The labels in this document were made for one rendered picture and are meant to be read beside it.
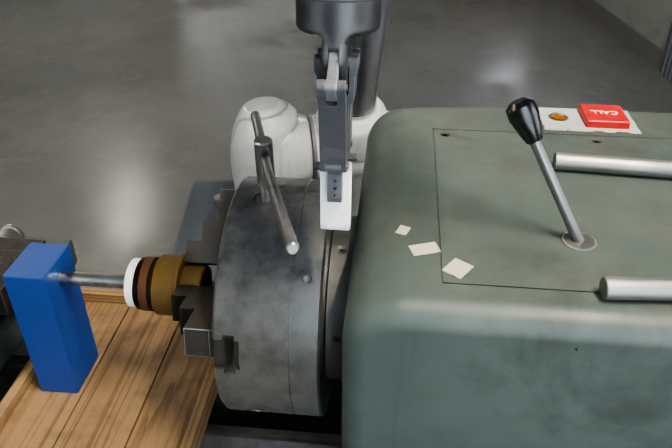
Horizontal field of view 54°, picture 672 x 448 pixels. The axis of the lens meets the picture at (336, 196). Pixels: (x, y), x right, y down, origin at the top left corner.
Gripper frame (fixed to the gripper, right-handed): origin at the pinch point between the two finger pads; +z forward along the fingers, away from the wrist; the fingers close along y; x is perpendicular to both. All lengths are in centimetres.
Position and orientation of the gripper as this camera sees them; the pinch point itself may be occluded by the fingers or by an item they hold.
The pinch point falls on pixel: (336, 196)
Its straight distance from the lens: 65.3
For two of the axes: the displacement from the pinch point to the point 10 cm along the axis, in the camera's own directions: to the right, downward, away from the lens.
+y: -1.0, 4.3, -9.0
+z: -0.1, 9.0, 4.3
